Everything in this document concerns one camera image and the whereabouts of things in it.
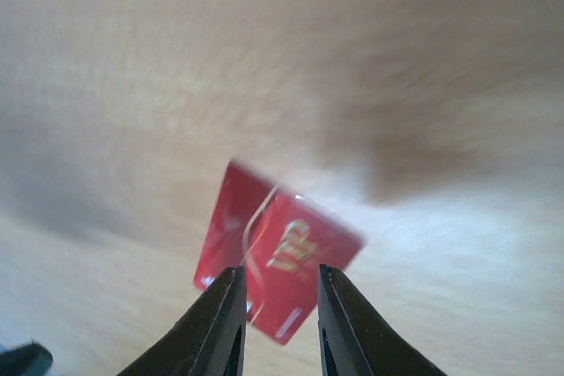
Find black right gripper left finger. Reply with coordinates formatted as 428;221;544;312
120;266;247;376

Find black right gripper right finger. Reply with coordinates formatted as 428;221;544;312
317;264;444;376

